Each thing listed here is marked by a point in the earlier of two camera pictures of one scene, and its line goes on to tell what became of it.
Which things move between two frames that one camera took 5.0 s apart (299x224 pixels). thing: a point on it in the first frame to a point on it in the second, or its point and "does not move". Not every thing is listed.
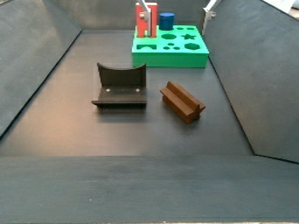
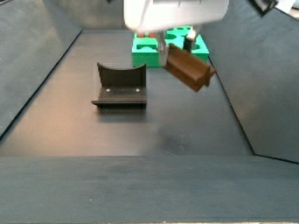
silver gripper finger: [145, 15] to [163, 47]
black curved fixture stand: [123, 87] does not move
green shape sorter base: [175, 48] does not move
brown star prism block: [181, 102] to [188, 68]
